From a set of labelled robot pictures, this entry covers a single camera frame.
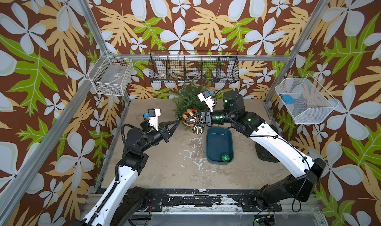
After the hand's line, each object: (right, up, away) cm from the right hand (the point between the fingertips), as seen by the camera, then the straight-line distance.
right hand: (189, 119), depth 61 cm
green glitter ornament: (+21, -23, +23) cm, 38 cm away
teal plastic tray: (+20, -18, +34) cm, 43 cm away
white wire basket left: (-47, +25, +25) cm, 59 cm away
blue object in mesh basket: (+59, +11, +25) cm, 65 cm away
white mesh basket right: (+66, +9, +20) cm, 70 cm away
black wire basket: (+1, +34, +36) cm, 50 cm away
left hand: (-4, -1, +2) cm, 5 cm away
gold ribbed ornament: (+4, -6, +13) cm, 15 cm away
